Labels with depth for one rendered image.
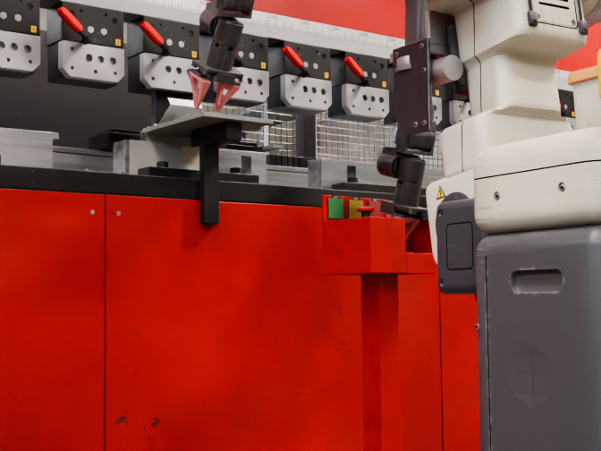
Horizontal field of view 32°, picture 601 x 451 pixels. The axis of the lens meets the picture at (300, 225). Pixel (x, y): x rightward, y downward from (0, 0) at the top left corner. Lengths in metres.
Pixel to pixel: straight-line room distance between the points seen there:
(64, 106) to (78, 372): 0.98
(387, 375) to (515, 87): 0.82
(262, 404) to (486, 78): 1.00
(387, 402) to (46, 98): 1.25
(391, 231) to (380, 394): 0.36
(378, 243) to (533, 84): 0.61
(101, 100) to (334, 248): 0.96
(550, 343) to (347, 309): 1.26
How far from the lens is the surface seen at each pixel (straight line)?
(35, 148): 2.33
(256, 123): 2.33
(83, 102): 2.99
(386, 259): 2.29
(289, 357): 2.50
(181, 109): 2.47
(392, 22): 2.96
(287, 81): 2.69
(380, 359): 2.35
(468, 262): 1.61
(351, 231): 2.31
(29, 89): 2.93
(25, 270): 2.17
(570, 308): 1.37
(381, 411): 2.36
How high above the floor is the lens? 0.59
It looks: 4 degrees up
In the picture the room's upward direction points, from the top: 1 degrees counter-clockwise
